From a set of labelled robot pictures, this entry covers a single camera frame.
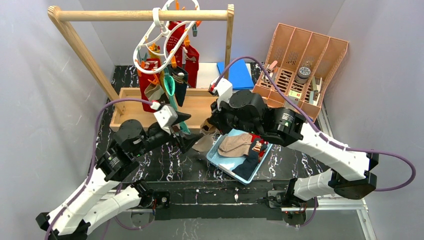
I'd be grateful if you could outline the brown striped sock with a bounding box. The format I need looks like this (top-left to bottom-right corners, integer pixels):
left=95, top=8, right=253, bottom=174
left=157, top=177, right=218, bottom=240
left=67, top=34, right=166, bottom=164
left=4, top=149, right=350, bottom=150
left=192, top=118, right=220, bottom=153
left=143, top=83, right=170, bottom=104

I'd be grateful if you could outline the white sock hanger with clips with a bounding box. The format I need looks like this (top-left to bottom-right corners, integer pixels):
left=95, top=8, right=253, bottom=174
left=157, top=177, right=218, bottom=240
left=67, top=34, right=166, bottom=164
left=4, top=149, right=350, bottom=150
left=133, top=0, right=198, bottom=75

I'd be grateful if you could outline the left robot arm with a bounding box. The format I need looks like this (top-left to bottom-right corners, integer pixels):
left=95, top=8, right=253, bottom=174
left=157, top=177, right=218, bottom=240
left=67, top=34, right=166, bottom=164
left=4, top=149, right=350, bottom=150
left=36, top=119, right=203, bottom=240

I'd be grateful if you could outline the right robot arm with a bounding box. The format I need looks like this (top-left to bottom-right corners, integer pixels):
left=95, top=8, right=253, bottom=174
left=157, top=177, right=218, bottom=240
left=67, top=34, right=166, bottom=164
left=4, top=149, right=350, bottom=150
left=208, top=90, right=377, bottom=204

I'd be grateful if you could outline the wooden clothes rack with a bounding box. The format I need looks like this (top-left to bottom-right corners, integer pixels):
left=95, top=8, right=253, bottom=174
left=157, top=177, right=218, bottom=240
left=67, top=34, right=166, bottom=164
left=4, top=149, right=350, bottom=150
left=47, top=3, right=235, bottom=132

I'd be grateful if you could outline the light blue plastic basket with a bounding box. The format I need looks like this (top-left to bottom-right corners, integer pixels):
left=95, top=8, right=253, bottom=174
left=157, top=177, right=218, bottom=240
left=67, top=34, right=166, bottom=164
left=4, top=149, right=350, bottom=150
left=206, top=129, right=263, bottom=185

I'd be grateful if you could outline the blue folder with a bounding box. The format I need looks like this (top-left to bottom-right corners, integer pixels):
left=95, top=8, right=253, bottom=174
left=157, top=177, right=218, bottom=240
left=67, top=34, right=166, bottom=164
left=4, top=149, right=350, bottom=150
left=227, top=60, right=255, bottom=91

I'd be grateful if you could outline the white board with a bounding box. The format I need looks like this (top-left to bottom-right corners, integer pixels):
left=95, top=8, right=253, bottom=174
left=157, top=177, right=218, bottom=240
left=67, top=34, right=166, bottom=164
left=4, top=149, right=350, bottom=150
left=196, top=62, right=253, bottom=95

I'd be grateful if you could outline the navy sock in basket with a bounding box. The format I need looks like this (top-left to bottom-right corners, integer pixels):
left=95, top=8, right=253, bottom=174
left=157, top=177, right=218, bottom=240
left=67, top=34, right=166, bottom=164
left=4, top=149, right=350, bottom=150
left=232, top=143, right=262, bottom=181

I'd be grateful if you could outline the brown striped hanging sock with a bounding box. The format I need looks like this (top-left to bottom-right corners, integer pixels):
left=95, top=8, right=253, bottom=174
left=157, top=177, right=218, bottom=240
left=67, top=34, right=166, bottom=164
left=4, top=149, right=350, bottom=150
left=143, top=83, right=170, bottom=104

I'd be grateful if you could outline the teal hanging sock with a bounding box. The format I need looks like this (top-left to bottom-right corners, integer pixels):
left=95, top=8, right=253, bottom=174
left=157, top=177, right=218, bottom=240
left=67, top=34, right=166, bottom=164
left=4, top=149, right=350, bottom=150
left=163, top=73, right=191, bottom=134

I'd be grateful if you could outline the navy hanging sock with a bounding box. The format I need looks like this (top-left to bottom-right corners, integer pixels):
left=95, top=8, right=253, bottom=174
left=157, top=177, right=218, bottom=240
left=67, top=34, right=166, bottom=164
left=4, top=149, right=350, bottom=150
left=167, top=65, right=189, bottom=107

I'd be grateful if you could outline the stapler in organizer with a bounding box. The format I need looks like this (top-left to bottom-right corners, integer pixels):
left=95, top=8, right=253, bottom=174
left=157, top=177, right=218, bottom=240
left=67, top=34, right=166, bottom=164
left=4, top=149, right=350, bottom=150
left=262, top=60, right=278, bottom=84

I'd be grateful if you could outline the white small box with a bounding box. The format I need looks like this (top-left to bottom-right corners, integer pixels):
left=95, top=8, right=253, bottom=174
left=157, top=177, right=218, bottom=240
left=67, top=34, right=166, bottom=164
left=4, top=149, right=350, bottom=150
left=288, top=89, right=302, bottom=101

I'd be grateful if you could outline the red santa hanging sock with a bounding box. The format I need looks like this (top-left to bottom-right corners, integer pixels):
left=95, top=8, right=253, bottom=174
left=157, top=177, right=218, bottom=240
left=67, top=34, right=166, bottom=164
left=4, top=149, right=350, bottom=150
left=138, top=58, right=161, bottom=101

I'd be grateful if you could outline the grey round tin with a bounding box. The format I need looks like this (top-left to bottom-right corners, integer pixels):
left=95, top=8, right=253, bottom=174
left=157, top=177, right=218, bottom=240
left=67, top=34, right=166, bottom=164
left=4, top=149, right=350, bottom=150
left=294, top=66, right=312, bottom=84

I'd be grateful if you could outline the pink desk file organizer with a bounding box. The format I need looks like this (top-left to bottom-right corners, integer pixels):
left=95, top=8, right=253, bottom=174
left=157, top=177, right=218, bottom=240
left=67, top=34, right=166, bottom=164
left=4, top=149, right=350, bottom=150
left=253, top=23, right=349, bottom=121

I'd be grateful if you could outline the long red hanging sock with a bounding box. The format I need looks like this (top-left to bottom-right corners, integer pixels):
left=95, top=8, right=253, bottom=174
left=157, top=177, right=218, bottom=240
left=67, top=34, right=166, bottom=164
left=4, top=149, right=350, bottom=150
left=166, top=21, right=200, bottom=88

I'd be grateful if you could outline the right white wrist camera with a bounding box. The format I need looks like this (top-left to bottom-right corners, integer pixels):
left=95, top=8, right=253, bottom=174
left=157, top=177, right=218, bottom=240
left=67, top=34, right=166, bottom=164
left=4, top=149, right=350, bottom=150
left=208, top=78, right=233, bottom=109

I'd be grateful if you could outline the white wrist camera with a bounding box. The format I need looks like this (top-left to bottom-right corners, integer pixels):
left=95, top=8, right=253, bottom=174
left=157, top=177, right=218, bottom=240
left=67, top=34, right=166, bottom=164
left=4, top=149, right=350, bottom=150
left=150, top=101, right=178, bottom=135
left=208, top=78, right=233, bottom=109

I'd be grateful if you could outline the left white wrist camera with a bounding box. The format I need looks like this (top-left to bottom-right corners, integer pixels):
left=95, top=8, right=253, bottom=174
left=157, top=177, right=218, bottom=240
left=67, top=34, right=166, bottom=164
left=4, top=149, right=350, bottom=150
left=150, top=101, right=178, bottom=135

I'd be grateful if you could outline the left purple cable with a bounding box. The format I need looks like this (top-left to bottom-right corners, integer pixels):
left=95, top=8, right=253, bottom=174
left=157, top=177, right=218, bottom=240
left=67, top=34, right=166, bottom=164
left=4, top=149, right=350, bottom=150
left=43, top=97, right=154, bottom=240

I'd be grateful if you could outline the purple cable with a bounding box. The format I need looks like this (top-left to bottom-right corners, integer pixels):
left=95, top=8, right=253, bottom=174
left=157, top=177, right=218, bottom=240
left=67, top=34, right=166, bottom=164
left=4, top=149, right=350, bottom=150
left=43, top=97, right=154, bottom=240
left=215, top=56, right=417, bottom=192

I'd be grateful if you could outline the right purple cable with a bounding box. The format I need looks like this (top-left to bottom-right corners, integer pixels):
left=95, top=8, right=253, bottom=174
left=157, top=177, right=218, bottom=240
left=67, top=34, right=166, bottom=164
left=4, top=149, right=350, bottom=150
left=215, top=56, right=417, bottom=192

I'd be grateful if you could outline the metal base rail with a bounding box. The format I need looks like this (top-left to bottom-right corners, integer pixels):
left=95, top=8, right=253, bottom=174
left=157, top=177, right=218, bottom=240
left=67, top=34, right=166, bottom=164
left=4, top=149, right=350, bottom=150
left=71, top=185, right=369, bottom=221

